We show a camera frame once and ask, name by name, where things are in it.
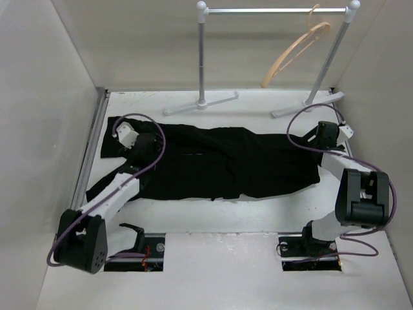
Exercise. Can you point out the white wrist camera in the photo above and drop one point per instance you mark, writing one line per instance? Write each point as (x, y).
(126, 134)
(345, 133)

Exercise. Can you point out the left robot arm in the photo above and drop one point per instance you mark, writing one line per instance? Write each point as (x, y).
(88, 238)

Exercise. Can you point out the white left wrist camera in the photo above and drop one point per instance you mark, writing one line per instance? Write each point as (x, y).
(126, 134)

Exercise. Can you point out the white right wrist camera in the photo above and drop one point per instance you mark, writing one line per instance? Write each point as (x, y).
(345, 133)

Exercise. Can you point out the black trousers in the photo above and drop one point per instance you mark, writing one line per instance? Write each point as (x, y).
(226, 162)

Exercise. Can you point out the beige wooden hanger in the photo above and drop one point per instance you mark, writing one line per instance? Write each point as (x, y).
(312, 35)

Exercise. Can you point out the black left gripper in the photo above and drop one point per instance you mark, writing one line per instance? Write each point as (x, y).
(159, 144)

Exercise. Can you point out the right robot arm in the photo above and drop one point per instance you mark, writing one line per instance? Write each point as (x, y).
(362, 200)

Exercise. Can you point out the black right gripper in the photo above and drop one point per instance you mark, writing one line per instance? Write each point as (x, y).
(309, 137)

